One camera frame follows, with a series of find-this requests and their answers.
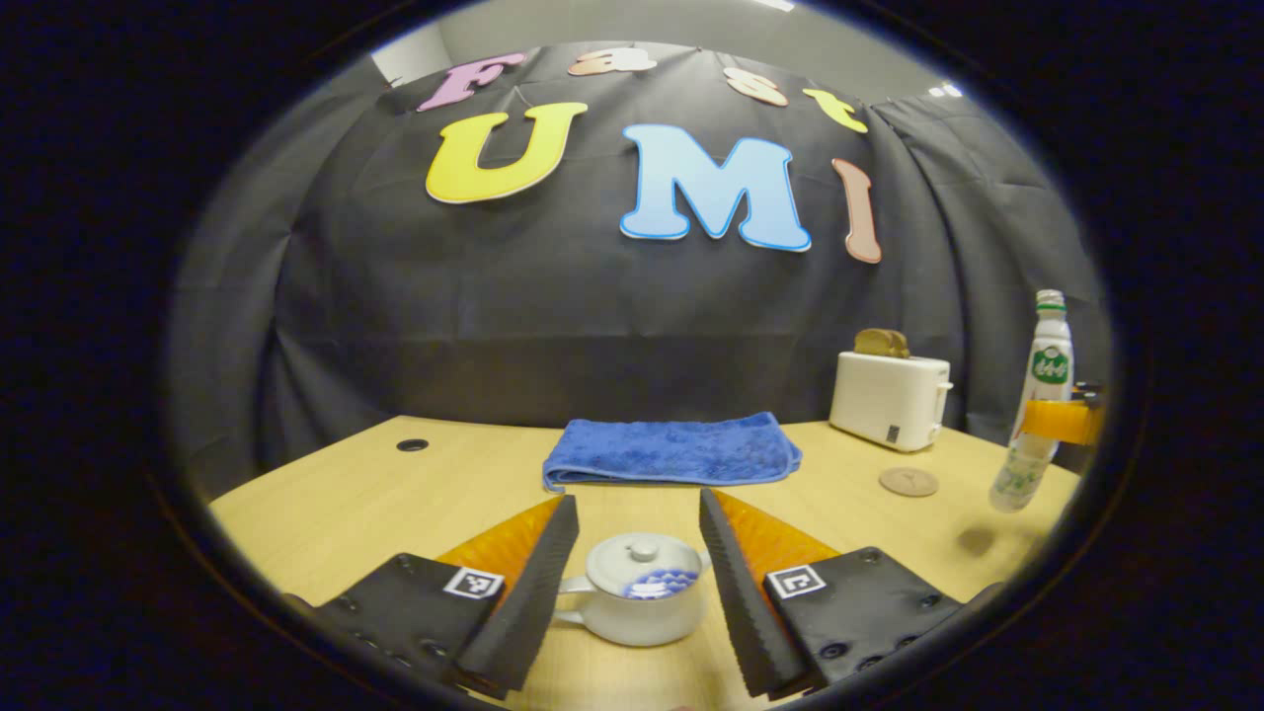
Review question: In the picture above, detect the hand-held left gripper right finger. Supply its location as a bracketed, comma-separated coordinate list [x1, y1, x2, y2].
[698, 487, 964, 702]

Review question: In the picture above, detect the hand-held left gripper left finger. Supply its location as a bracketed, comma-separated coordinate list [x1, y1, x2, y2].
[286, 494, 581, 702]

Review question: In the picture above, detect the white water bottle green label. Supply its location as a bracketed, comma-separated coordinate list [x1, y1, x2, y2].
[988, 289, 1075, 514]

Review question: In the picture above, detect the white teacup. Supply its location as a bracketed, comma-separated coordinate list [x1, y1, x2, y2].
[553, 568, 712, 648]

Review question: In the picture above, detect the round brown coaster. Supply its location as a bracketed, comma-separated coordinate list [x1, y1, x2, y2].
[879, 466, 940, 498]

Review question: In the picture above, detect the blue towel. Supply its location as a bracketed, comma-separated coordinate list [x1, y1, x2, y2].
[541, 412, 803, 494]

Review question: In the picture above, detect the white toaster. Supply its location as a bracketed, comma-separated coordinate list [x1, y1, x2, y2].
[829, 351, 954, 453]

